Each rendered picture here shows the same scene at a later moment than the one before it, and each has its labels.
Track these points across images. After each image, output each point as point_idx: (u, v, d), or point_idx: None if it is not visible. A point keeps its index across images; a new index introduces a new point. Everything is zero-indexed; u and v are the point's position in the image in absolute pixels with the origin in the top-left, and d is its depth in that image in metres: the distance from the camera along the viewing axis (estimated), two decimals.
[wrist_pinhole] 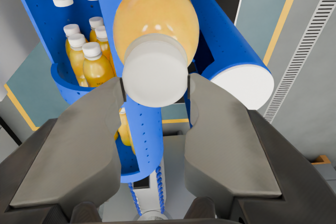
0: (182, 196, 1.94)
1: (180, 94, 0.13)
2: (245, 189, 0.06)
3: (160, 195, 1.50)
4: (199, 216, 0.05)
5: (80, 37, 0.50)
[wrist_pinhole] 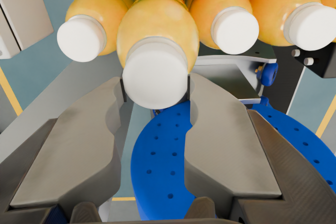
0: None
1: None
2: (245, 189, 0.06)
3: None
4: (199, 216, 0.05)
5: None
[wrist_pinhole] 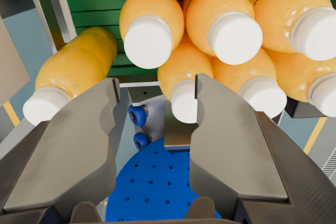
0: None
1: None
2: (250, 191, 0.05)
3: None
4: (199, 216, 0.05)
5: None
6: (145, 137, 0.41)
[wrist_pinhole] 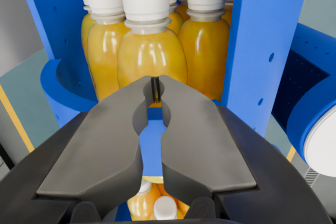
0: None
1: (148, 184, 0.38)
2: (223, 185, 0.06)
3: None
4: (199, 216, 0.05)
5: None
6: None
